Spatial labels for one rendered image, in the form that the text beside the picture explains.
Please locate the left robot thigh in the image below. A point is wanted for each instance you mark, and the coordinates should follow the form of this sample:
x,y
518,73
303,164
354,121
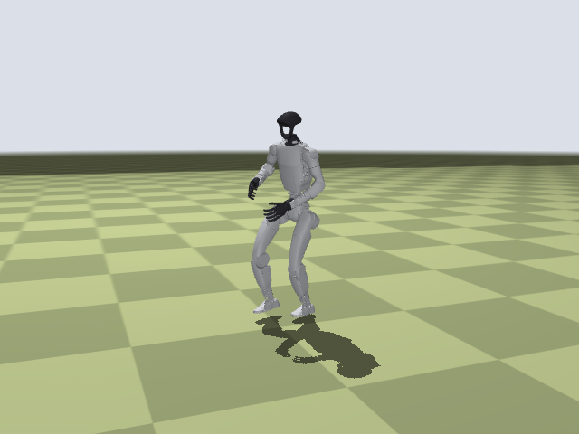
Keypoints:
x,y
300,239

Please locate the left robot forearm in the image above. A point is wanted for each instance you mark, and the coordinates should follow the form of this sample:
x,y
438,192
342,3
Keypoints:
x,y
310,193

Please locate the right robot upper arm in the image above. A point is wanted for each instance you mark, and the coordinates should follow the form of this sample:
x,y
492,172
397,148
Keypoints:
x,y
271,159

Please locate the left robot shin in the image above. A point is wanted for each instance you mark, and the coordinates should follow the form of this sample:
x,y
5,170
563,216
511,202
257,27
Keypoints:
x,y
300,285

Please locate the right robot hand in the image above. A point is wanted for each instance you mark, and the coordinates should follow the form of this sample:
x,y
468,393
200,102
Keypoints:
x,y
254,183

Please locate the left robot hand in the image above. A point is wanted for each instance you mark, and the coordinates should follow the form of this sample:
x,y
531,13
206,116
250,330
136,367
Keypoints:
x,y
280,210

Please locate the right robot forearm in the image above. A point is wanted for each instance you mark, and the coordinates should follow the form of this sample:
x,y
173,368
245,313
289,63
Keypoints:
x,y
262,174

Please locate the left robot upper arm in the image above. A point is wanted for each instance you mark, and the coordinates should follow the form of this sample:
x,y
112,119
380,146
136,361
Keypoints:
x,y
310,156

